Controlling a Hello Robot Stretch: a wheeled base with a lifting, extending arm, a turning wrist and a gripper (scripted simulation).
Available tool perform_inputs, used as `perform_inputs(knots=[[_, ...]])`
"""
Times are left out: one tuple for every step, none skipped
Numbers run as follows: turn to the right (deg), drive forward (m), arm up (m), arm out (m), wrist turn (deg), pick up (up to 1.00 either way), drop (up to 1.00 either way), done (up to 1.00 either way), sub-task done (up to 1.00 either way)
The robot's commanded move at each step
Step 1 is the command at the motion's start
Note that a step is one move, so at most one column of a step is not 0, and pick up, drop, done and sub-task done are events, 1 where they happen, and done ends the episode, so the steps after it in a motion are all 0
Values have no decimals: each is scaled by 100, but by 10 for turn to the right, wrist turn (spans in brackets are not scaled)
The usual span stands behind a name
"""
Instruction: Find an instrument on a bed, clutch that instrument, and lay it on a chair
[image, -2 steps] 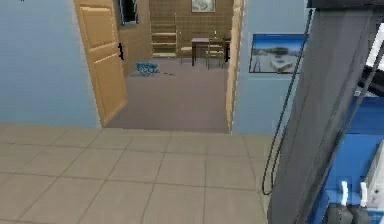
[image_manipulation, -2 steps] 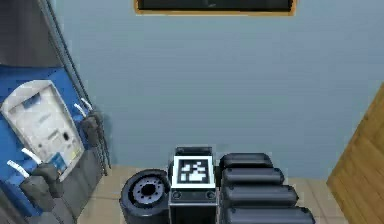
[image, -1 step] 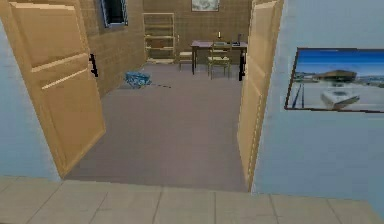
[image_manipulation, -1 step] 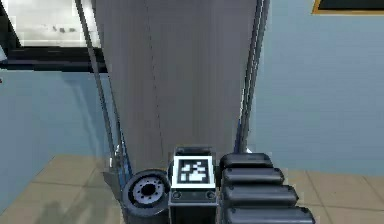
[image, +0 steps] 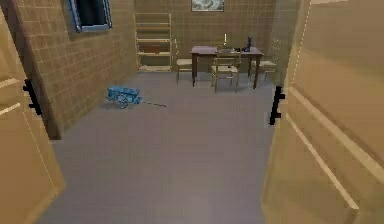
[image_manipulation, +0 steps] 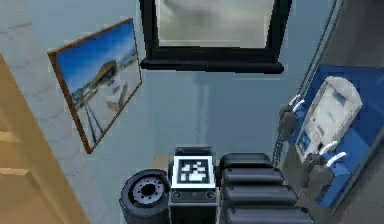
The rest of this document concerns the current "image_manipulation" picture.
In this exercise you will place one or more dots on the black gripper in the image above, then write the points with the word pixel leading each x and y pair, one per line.
pixel 146 195

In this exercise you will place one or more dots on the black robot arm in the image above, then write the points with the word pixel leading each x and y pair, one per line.
pixel 250 186

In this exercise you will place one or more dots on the blue bed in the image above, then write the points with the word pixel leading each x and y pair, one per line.
pixel 361 133

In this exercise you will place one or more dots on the brown framed landscape picture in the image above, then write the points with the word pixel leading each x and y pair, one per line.
pixel 100 80

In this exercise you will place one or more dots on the light wooden door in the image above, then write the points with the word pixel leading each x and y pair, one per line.
pixel 23 166

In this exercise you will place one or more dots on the black framed window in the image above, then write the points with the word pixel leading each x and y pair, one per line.
pixel 213 55

